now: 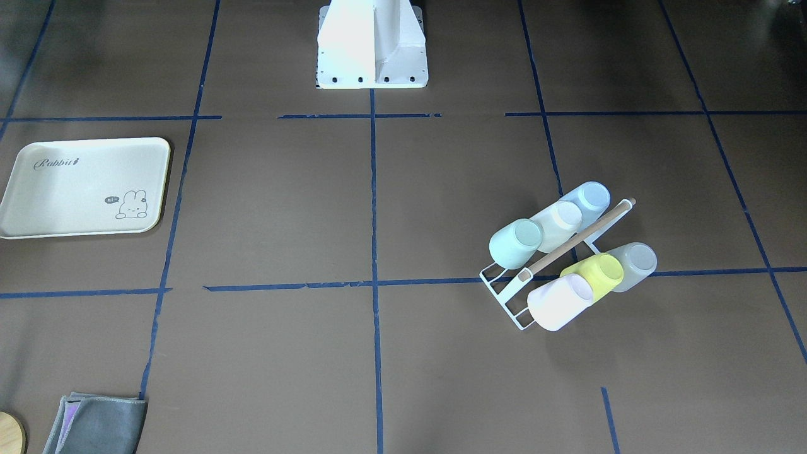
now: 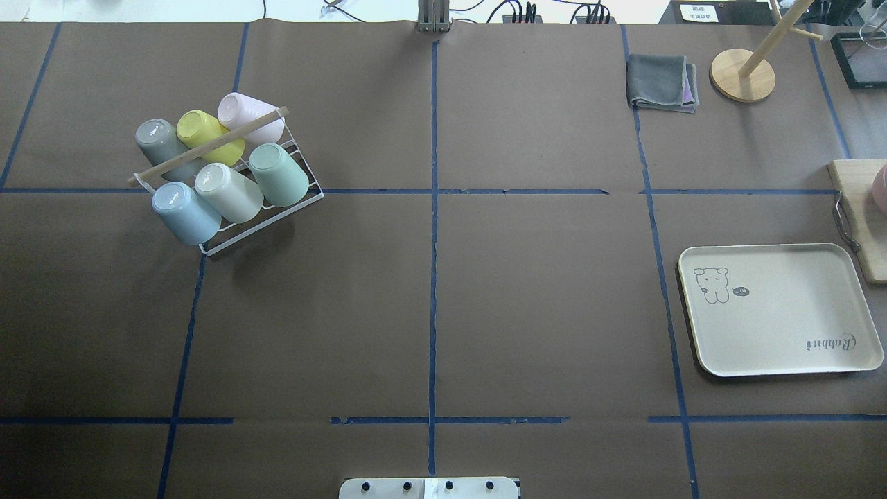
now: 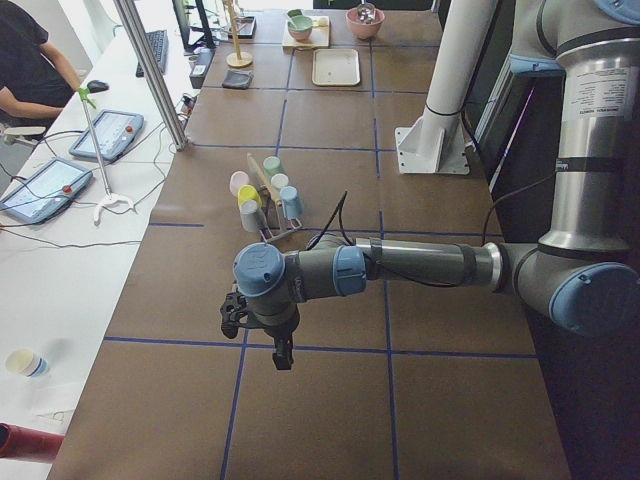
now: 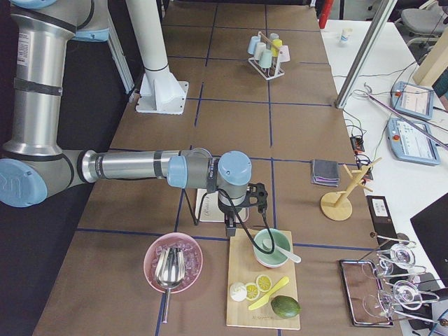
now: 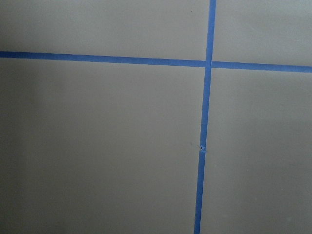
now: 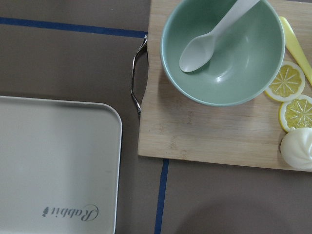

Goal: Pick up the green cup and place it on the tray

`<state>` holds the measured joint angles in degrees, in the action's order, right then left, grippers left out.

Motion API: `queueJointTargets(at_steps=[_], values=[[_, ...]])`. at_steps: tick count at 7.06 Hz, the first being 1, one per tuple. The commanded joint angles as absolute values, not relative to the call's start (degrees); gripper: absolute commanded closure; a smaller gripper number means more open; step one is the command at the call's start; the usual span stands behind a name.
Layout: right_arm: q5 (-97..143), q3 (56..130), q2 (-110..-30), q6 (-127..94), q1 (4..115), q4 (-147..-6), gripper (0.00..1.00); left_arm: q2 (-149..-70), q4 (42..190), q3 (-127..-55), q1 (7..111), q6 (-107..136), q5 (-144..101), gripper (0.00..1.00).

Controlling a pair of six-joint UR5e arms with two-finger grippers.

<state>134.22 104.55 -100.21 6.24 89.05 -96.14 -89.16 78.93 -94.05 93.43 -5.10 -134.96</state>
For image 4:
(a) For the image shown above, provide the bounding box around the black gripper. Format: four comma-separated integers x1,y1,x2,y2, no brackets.
218,200,245,237

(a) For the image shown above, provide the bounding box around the green cup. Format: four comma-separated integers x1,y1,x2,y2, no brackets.
258,49,272,69

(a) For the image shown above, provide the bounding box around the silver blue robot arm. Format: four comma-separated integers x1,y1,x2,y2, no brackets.
1,1,255,236

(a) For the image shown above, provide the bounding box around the black metal tray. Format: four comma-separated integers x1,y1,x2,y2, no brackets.
339,259,393,328

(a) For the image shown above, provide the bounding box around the yellow cup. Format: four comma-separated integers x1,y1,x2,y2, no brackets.
271,38,283,57

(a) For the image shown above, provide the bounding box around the cream cup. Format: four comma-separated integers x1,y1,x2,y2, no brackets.
253,42,266,61

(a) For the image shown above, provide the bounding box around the blue cup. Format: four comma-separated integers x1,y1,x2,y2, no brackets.
247,35,260,55

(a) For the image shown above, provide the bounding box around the grey cup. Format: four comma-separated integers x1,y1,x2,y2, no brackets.
269,32,279,41

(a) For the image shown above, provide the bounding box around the paper cup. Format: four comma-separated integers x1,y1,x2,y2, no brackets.
339,27,353,46

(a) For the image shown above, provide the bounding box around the white plastic spoon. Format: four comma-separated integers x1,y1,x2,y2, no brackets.
262,239,302,263

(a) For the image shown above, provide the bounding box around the wooden cutting board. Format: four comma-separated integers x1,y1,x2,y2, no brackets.
226,229,300,330

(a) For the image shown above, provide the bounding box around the pink bowl with ice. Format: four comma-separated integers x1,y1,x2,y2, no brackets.
143,232,204,294

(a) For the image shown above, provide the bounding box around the green bowl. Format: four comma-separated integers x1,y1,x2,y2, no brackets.
253,228,292,269

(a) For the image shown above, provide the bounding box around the lemon slice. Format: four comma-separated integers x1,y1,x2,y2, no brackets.
245,282,260,302
255,274,273,293

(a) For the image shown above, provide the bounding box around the metal ice scoop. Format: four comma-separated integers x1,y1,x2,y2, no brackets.
155,247,186,323

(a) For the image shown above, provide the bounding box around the yellow plastic knife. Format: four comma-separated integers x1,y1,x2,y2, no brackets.
248,276,290,311

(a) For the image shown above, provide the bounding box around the green avocado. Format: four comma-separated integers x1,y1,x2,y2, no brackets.
270,295,301,319

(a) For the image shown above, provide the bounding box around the grey folded cloth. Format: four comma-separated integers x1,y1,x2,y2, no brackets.
311,159,340,187

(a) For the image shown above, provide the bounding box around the wooden mug tree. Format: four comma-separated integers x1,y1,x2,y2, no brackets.
320,157,382,221

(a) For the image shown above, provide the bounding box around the black box with label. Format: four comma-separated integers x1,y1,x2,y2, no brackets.
366,195,397,238

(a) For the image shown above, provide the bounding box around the wine glass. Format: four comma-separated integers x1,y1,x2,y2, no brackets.
361,243,415,279
362,280,423,319

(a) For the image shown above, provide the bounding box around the teach pendant tablet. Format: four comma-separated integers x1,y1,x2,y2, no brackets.
387,118,440,166
391,81,435,120

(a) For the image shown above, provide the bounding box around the office chair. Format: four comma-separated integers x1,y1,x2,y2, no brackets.
394,1,447,46

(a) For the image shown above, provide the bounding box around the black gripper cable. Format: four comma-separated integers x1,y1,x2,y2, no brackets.
216,188,278,254

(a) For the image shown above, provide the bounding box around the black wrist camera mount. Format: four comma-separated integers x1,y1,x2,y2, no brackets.
246,183,268,214

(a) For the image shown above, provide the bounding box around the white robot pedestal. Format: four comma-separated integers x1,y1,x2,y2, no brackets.
126,0,189,115

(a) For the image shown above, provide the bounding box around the white wire cup rack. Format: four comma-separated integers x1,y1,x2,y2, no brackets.
248,31,291,81

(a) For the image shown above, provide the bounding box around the aluminium frame post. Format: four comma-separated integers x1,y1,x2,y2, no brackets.
335,0,397,109

